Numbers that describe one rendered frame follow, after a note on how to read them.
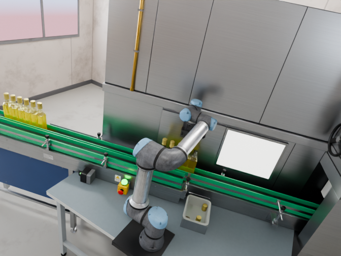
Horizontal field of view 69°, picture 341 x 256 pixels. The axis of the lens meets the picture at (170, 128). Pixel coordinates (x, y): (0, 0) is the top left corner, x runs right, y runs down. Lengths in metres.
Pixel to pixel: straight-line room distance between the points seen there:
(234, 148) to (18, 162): 1.73
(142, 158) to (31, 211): 1.79
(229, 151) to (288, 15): 0.94
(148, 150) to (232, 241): 0.91
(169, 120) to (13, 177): 1.45
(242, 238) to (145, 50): 1.41
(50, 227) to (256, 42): 2.29
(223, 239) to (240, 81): 1.03
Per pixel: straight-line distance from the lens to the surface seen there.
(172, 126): 1.83
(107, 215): 1.75
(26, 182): 2.49
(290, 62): 1.68
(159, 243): 1.57
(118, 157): 1.89
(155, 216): 1.45
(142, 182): 1.34
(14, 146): 2.26
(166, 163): 1.18
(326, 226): 1.87
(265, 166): 1.95
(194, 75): 1.68
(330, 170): 1.88
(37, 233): 2.67
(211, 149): 1.87
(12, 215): 2.86
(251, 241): 1.88
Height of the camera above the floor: 2.11
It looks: 30 degrees down
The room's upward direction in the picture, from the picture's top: 12 degrees clockwise
